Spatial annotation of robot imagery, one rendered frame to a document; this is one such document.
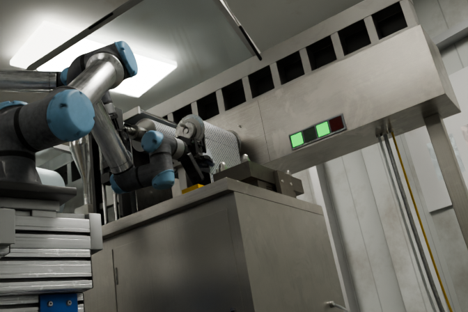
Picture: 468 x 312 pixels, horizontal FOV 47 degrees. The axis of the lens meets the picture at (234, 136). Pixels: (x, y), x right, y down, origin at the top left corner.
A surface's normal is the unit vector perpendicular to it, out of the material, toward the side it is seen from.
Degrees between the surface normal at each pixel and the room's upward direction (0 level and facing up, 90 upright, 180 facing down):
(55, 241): 90
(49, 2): 180
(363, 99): 90
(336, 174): 90
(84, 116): 95
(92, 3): 180
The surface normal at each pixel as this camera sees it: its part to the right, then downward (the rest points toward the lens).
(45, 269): 0.67, -0.39
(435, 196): -0.73, -0.15
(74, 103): 0.91, -0.22
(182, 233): -0.57, -0.23
